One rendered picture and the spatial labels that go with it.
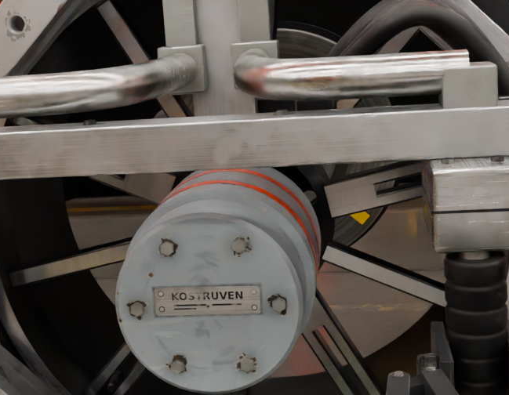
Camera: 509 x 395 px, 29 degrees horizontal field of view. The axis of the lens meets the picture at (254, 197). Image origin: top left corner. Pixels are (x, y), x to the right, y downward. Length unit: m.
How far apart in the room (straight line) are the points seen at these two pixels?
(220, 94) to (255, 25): 0.06
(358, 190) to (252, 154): 0.31
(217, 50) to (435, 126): 0.25
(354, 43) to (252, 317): 0.20
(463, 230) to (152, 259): 0.21
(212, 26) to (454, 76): 0.26
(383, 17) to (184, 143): 0.16
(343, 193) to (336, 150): 0.31
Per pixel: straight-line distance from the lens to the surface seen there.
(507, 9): 0.86
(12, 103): 0.62
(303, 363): 2.92
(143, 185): 0.91
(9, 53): 0.82
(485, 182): 0.56
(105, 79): 0.62
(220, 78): 0.78
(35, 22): 0.81
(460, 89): 0.59
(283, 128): 0.59
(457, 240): 0.57
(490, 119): 0.59
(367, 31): 0.66
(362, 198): 0.89
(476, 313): 0.58
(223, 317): 0.67
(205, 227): 0.65
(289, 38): 1.30
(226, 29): 0.78
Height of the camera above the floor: 1.05
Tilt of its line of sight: 11 degrees down
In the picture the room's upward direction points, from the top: 4 degrees counter-clockwise
